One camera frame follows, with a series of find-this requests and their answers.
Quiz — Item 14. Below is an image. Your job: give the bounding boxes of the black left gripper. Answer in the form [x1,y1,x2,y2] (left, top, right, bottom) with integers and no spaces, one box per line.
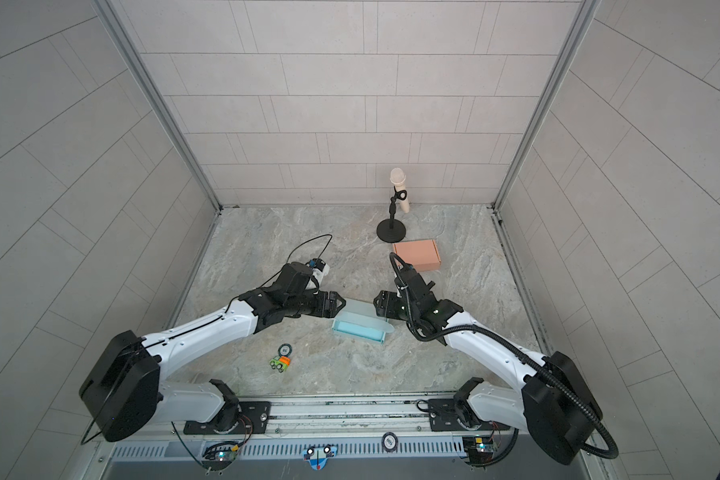
[283,290,350,320]

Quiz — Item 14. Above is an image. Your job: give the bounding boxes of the light blue cardboard box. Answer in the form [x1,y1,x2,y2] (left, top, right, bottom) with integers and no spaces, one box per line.
[332,299,394,344]

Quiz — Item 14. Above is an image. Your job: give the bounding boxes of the pink paper box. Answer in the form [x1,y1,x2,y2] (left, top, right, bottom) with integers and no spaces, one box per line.
[393,239,442,272]

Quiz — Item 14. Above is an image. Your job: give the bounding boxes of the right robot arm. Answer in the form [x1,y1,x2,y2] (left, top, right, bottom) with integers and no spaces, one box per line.
[373,268,619,465]

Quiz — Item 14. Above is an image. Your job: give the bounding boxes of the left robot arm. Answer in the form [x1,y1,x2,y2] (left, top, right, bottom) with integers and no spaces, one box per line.
[79,260,346,442]

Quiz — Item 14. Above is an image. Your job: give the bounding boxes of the small colourful toy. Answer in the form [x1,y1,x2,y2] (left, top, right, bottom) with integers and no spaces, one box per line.
[270,356,291,373]

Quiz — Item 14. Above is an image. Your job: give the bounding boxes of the beige microphone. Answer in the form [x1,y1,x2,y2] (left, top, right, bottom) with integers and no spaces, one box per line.
[390,167,410,213]

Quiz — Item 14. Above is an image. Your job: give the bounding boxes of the round black white badge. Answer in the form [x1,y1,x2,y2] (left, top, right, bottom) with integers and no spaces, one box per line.
[381,432,399,453]

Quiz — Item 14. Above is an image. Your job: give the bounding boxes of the blue sticker marker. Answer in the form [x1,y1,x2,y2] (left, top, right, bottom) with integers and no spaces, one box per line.
[302,445,337,471]

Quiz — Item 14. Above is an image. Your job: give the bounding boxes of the right green circuit board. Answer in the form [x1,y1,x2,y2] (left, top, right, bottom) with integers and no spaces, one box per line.
[462,437,495,466]

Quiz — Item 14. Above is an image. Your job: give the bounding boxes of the green circuit board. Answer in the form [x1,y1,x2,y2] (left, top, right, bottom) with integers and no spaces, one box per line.
[202,441,241,471]
[462,437,495,466]

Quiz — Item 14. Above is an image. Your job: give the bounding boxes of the left green circuit board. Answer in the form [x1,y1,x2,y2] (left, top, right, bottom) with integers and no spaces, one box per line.
[202,441,241,471]

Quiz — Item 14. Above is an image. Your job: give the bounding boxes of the black corrugated cable conduit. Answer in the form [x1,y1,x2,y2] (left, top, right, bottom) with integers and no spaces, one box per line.
[389,251,620,461]

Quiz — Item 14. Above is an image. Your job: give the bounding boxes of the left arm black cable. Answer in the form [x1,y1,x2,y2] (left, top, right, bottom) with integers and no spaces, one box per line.
[257,233,334,292]

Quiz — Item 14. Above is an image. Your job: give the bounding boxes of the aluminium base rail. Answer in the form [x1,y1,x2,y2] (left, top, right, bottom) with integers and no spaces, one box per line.
[92,392,607,463]

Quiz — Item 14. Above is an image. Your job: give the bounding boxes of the aluminium corner post left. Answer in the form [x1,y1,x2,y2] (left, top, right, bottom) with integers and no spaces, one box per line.
[92,0,223,215]

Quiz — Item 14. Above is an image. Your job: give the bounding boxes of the aluminium corner post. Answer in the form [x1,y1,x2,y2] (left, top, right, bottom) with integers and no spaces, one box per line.
[92,0,223,215]
[493,0,600,212]

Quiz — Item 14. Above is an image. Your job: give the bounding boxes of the aluminium corner post right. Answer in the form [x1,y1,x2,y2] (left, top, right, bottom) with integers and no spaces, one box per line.
[493,0,600,212]

